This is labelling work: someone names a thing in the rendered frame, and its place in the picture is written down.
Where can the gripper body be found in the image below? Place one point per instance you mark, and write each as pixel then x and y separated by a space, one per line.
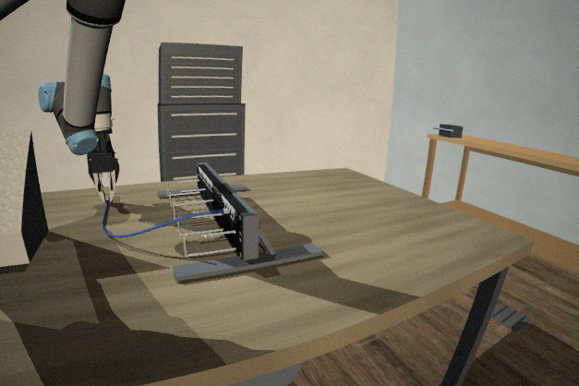
pixel 101 162

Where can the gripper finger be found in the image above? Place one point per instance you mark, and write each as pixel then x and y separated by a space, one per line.
pixel 113 179
pixel 97 180

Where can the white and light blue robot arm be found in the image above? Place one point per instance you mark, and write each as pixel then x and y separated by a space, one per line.
pixel 85 100

